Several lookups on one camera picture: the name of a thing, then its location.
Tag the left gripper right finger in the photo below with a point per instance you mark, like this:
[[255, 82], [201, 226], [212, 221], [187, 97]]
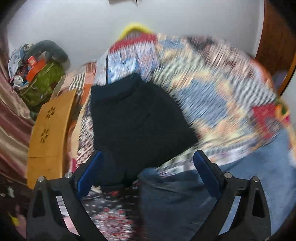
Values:
[[224, 187]]

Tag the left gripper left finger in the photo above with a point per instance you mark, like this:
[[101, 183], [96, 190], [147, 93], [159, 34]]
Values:
[[73, 187]]

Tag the black folded garment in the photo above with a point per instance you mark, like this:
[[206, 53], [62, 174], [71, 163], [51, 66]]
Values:
[[136, 125]]

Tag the striped satin curtain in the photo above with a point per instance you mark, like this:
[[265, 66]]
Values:
[[16, 126]]

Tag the patchwork patterned quilt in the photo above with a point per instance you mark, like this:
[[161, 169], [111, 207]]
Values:
[[227, 97]]

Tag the green fabric storage bag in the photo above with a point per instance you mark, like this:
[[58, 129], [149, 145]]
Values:
[[39, 91]]

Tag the orange box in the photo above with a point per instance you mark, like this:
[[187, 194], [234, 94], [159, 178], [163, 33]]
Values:
[[35, 68]]

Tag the light blue clothes heap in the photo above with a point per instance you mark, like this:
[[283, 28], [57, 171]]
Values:
[[16, 59]]

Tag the brown wooden door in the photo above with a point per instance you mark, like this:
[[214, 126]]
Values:
[[276, 51]]

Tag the small black wall monitor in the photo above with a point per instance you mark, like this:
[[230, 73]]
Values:
[[113, 2]]

